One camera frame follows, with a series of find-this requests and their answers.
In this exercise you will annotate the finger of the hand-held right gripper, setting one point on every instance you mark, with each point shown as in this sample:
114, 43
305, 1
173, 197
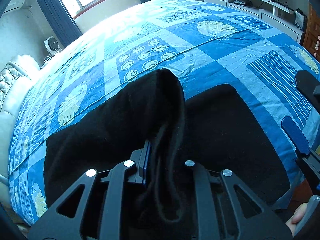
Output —
306, 82
295, 135

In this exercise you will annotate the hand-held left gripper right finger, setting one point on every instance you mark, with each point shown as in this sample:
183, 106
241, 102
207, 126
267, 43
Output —
200, 180

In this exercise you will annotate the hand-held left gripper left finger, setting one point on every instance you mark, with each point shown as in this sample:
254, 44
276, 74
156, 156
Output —
112, 192

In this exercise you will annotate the black pants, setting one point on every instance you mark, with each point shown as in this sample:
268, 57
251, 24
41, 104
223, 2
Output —
225, 130

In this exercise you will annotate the person's right hand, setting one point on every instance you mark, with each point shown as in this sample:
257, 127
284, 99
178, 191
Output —
296, 216

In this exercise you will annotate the brown wooden cabinet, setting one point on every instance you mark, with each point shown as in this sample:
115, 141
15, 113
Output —
312, 30

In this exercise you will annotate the black device box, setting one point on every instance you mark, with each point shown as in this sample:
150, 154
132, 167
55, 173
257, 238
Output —
300, 18

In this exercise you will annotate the white television stand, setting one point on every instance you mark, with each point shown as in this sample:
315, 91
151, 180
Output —
272, 17

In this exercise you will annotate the black set-top box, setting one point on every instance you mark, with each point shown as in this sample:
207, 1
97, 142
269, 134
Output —
241, 2

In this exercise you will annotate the white tufted leather headboard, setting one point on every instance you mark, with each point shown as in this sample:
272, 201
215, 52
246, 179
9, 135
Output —
10, 110

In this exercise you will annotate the blue patterned bedsheet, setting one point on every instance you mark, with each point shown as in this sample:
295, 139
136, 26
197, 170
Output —
175, 37

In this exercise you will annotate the white box fan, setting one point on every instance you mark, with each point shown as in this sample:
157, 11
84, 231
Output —
51, 45

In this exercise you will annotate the white air conditioner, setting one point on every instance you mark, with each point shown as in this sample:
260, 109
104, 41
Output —
15, 5

